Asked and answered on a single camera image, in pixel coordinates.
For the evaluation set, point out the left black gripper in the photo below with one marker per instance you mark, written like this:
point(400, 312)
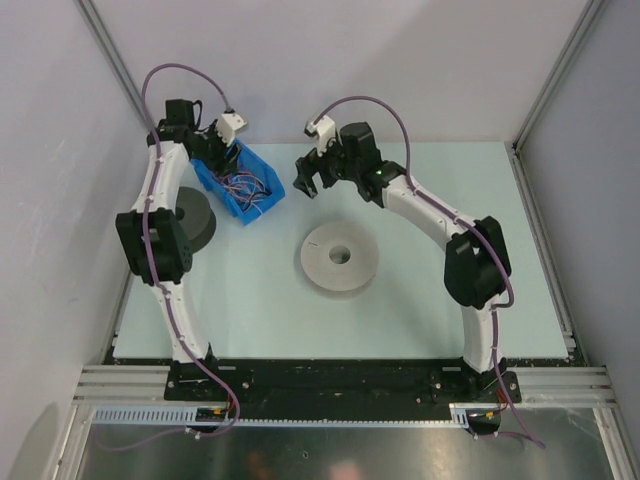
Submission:
point(224, 161)

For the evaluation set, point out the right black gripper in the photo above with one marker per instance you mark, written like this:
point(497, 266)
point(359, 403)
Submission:
point(312, 163)

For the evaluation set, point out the blue plastic bin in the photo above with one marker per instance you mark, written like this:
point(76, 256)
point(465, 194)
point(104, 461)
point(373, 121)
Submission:
point(250, 192)

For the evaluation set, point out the light grey cable spool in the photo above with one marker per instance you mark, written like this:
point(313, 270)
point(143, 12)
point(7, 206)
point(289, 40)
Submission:
point(340, 259)

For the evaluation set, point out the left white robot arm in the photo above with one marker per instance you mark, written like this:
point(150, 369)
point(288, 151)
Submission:
point(156, 246)

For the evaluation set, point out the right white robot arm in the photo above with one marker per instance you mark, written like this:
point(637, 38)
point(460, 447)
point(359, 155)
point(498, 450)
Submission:
point(477, 268)

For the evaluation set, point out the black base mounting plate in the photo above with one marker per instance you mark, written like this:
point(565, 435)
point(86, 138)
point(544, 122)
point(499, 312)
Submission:
point(340, 390)

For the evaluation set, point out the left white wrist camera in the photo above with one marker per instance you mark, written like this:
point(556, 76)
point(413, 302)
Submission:
point(228, 125)

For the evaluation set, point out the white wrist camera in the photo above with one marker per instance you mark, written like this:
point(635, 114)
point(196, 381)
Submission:
point(323, 130)
point(228, 125)

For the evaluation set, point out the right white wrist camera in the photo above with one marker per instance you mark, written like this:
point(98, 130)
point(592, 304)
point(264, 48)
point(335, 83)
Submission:
point(323, 130)

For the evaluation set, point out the dark grey cable spool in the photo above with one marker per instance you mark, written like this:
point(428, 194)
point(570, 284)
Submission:
point(196, 217)

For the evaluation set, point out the aluminium frame rail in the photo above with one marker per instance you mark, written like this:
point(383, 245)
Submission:
point(540, 386)

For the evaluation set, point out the grey slotted cable duct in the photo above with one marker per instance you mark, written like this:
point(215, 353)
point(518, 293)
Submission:
point(191, 416)

